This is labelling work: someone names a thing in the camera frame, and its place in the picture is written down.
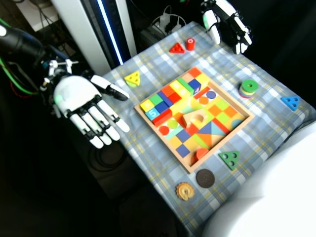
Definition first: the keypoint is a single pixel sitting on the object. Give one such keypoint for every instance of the blue plaid table cloth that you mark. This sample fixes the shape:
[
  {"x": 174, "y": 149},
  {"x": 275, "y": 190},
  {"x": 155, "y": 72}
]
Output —
[{"x": 222, "y": 59}]

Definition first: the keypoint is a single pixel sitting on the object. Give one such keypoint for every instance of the light green disc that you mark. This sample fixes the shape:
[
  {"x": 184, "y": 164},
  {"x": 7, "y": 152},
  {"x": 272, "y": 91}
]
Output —
[{"x": 132, "y": 85}]

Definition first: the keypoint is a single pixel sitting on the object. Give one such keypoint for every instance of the red triangle with holes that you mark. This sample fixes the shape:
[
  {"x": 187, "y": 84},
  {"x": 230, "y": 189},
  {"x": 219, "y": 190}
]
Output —
[{"x": 176, "y": 49}]

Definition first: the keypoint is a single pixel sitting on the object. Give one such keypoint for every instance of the white power strip with plugs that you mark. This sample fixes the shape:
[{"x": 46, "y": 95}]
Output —
[{"x": 168, "y": 21}]

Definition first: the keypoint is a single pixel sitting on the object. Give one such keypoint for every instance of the dark chocolate cookie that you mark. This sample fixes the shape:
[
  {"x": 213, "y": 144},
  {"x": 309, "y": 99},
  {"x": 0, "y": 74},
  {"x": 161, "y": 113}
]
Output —
[{"x": 205, "y": 178}]

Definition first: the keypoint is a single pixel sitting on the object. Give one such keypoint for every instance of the red cylinder toy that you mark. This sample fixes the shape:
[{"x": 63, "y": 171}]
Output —
[{"x": 190, "y": 46}]

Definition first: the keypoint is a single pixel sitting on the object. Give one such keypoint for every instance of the natural wooden arch block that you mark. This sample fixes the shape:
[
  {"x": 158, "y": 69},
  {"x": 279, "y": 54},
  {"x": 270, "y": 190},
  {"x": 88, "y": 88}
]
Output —
[{"x": 191, "y": 126}]

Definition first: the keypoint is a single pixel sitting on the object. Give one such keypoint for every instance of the tan swirl cookie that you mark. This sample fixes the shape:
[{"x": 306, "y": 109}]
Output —
[{"x": 184, "y": 192}]

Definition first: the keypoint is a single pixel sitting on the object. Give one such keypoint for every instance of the blue cube with numeral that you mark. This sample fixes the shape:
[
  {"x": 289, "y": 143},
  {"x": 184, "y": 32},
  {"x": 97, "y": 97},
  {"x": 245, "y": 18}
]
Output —
[{"x": 195, "y": 87}]

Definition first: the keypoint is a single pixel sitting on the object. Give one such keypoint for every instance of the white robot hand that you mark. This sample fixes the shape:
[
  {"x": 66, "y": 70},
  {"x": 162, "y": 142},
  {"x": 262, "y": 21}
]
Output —
[
  {"x": 74, "y": 95},
  {"x": 212, "y": 19}
]

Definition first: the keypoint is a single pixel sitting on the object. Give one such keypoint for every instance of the large white blurry shell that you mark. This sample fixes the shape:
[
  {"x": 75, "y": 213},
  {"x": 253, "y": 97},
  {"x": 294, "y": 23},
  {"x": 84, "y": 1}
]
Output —
[{"x": 271, "y": 197}]

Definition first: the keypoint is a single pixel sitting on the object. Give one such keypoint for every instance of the wooden tray with colourful print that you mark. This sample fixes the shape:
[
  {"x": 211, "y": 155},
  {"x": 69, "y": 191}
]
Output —
[{"x": 222, "y": 111}]

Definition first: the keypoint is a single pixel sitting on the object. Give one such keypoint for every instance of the blue triangle with holes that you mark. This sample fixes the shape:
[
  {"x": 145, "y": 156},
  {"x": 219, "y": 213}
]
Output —
[{"x": 290, "y": 101}]

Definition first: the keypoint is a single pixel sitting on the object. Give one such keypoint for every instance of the white column with blue light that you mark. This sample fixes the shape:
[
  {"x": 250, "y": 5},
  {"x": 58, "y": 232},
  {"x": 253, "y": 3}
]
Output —
[{"x": 81, "y": 29}]

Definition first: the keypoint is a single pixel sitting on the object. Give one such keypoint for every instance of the green triangle with holes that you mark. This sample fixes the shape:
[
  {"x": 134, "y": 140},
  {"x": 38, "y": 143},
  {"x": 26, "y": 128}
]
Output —
[{"x": 225, "y": 156}]

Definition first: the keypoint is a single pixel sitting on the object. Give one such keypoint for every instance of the yellow triangle with holes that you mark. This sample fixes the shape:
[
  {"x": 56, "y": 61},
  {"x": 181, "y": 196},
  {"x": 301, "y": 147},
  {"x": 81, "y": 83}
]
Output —
[{"x": 132, "y": 77}]

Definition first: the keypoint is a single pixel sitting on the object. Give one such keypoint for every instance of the black box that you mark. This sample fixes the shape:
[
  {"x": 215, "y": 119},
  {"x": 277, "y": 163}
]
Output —
[{"x": 151, "y": 37}]

